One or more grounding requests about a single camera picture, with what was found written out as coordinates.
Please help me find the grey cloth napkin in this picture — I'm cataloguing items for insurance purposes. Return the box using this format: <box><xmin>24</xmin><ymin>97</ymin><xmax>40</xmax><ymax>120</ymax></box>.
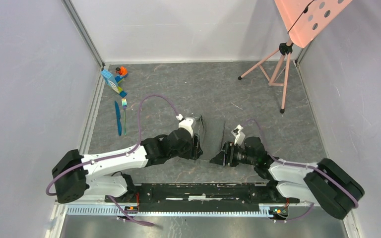
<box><xmin>194</xmin><ymin>115</ymin><xmax>226</xmax><ymax>162</ymax></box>

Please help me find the blue toy block stack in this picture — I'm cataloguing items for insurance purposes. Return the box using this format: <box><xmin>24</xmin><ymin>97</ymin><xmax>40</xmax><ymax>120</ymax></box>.
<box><xmin>101</xmin><ymin>69</ymin><xmax>128</xmax><ymax>98</ymax></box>

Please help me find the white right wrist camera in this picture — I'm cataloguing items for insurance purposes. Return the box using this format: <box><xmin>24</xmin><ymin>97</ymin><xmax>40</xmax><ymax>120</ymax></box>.
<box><xmin>231</xmin><ymin>124</ymin><xmax>246</xmax><ymax>146</ymax></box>

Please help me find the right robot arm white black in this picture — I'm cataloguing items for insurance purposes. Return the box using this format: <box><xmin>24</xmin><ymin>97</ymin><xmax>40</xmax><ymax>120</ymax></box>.
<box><xmin>210</xmin><ymin>137</ymin><xmax>365</xmax><ymax>220</ymax></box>

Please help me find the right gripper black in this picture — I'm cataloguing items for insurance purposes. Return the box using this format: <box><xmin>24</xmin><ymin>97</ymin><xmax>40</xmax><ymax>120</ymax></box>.
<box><xmin>209</xmin><ymin>141</ymin><xmax>257</xmax><ymax>167</ymax></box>

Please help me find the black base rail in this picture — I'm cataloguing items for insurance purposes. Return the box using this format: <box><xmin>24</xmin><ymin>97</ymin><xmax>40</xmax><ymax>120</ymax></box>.
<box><xmin>115</xmin><ymin>182</ymin><xmax>300</xmax><ymax>212</ymax></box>

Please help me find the orange toy figure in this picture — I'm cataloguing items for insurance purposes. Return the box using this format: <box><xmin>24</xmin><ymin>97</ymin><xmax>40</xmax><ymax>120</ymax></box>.
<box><xmin>115</xmin><ymin>66</ymin><xmax>128</xmax><ymax>77</ymax></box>

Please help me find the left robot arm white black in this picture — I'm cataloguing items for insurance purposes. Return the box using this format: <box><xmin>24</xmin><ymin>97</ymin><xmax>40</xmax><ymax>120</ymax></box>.
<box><xmin>52</xmin><ymin>128</ymin><xmax>203</xmax><ymax>204</ymax></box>

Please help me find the blue plastic knife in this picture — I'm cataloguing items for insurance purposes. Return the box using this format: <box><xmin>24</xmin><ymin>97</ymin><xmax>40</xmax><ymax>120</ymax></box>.
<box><xmin>114</xmin><ymin>101</ymin><xmax>123</xmax><ymax>136</ymax></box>

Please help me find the pink tripod stand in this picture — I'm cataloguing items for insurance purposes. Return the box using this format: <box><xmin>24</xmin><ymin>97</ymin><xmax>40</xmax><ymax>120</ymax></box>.
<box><xmin>238</xmin><ymin>38</ymin><xmax>294</xmax><ymax>114</ymax></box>

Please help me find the white slotted cable duct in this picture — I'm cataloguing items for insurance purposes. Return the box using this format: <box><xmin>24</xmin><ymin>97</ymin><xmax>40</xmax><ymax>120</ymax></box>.
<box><xmin>66</xmin><ymin>204</ymin><xmax>287</xmax><ymax>218</ymax></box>

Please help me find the pink perforated board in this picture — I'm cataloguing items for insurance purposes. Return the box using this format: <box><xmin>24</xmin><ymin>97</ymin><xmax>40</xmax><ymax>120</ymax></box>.
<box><xmin>274</xmin><ymin>0</ymin><xmax>352</xmax><ymax>48</ymax></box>

